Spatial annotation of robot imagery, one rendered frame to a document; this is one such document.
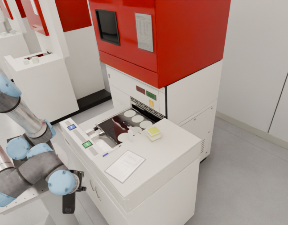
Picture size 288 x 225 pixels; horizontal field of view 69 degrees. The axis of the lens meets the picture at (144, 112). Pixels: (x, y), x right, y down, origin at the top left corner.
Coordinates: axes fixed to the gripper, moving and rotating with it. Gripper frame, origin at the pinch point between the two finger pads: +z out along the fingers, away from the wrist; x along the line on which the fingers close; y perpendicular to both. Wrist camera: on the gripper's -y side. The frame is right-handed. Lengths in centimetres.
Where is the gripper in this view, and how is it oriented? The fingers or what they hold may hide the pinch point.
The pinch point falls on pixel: (76, 189)
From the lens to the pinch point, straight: 107.9
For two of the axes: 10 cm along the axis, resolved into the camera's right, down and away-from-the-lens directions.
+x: -9.9, -0.9, -1.2
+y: 0.5, -9.4, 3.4
